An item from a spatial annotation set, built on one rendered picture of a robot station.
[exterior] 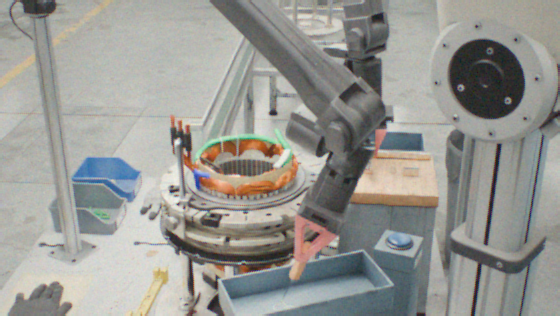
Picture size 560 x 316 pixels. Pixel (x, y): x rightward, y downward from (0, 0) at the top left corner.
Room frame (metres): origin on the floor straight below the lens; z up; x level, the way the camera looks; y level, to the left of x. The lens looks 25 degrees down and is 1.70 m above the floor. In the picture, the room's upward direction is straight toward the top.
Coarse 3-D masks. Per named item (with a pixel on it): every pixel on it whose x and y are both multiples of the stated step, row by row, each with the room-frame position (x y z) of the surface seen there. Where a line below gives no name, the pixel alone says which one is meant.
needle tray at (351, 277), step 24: (312, 264) 0.97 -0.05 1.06; (336, 264) 0.98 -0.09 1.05; (360, 264) 0.99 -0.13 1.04; (240, 288) 0.93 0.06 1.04; (264, 288) 0.94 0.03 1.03; (288, 288) 0.95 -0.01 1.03; (312, 288) 0.95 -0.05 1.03; (336, 288) 0.95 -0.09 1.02; (360, 288) 0.95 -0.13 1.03; (384, 288) 0.89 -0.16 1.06; (240, 312) 0.89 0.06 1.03; (264, 312) 0.89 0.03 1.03; (288, 312) 0.84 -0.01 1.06; (312, 312) 0.85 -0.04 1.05; (336, 312) 0.87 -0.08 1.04; (360, 312) 0.88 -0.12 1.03
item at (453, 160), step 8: (456, 128) 2.71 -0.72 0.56; (448, 136) 2.63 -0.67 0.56; (456, 136) 2.69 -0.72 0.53; (464, 136) 2.73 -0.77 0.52; (448, 144) 2.57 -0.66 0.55; (456, 144) 2.69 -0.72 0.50; (472, 144) 2.74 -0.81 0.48; (448, 152) 2.56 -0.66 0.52; (456, 152) 2.50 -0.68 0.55; (472, 152) 2.74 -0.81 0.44; (448, 160) 2.55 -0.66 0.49; (456, 160) 2.50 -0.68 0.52; (472, 160) 2.43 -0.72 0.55; (448, 168) 2.55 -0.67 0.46; (456, 168) 2.50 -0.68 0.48; (448, 176) 2.55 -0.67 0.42; (456, 176) 2.50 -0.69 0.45
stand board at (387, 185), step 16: (384, 160) 1.34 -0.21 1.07; (400, 160) 1.34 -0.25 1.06; (416, 160) 1.34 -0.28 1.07; (432, 160) 1.34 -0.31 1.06; (368, 176) 1.27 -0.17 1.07; (384, 176) 1.27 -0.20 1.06; (400, 176) 1.27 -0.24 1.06; (432, 176) 1.27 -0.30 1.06; (368, 192) 1.20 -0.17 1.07; (384, 192) 1.20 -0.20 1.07; (400, 192) 1.20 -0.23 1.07; (416, 192) 1.20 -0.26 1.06; (432, 192) 1.20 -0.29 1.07
